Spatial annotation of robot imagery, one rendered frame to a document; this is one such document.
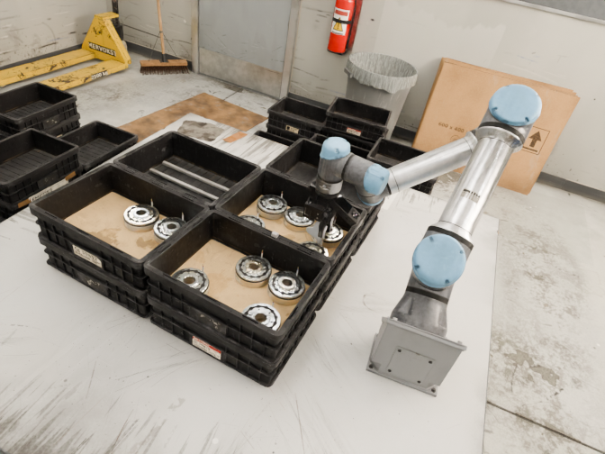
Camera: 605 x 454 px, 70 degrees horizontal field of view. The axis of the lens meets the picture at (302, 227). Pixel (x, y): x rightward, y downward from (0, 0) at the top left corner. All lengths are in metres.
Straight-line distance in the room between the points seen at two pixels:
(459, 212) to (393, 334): 0.35
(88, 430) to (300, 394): 0.50
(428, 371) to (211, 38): 3.99
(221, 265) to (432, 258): 0.59
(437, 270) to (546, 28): 3.06
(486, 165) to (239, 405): 0.84
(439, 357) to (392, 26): 3.18
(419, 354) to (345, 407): 0.24
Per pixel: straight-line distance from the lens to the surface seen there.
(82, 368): 1.27
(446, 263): 1.04
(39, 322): 1.39
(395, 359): 1.22
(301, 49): 4.27
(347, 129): 2.87
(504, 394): 2.39
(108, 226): 1.43
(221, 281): 1.23
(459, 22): 3.91
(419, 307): 1.16
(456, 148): 1.29
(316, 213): 1.29
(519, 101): 1.19
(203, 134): 2.18
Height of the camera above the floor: 1.73
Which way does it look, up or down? 38 degrees down
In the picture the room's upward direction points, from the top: 11 degrees clockwise
